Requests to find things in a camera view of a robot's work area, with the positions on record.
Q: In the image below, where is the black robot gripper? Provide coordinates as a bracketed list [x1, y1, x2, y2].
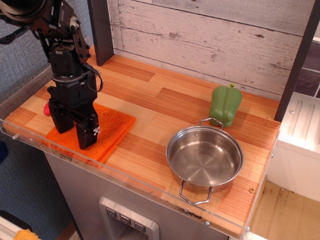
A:
[47, 71, 100, 150]

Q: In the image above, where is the orange cloth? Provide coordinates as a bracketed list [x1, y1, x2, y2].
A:
[43, 103, 136, 168]

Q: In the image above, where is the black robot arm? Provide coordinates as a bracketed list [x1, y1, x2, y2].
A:
[0, 0, 102, 150]

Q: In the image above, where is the grey toy kitchen cabinet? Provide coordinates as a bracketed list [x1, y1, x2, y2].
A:
[45, 153, 229, 240]

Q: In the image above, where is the silver dispenser panel with buttons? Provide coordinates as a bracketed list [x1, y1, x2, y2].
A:
[99, 196, 160, 240]

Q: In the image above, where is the yellow object at bottom left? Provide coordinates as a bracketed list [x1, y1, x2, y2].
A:
[13, 229, 39, 240]

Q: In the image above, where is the stainless steel pot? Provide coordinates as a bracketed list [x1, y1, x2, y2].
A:
[166, 117, 244, 206]

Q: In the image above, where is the green toy bell pepper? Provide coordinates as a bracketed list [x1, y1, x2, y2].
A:
[208, 83, 243, 128]

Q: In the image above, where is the red handled toy fork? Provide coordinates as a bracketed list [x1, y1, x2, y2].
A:
[43, 102, 51, 116]

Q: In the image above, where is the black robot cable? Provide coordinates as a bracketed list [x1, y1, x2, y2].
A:
[0, 27, 104, 94]

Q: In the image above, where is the dark grey left post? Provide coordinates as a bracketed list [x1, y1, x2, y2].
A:
[87, 0, 114, 66]

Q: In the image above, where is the dark grey post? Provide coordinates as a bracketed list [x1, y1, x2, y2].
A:
[274, 0, 320, 122]
[87, 0, 114, 66]

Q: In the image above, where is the dark grey right post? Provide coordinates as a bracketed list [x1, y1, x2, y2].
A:
[274, 0, 320, 122]

